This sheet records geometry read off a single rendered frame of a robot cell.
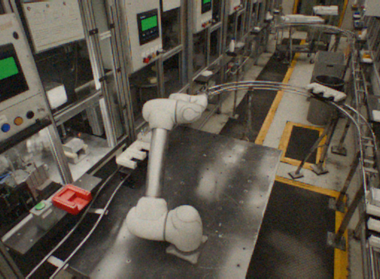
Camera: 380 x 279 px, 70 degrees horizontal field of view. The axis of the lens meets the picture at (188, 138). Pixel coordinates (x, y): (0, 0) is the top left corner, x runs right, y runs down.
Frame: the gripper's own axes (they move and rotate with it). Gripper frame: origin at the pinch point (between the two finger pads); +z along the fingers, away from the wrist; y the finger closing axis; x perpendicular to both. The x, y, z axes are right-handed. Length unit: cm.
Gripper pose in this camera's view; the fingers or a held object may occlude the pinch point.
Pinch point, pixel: (205, 86)
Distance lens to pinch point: 237.6
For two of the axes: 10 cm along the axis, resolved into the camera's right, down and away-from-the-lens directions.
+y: 9.8, 1.6, -0.9
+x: 0.8, -8.1, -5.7
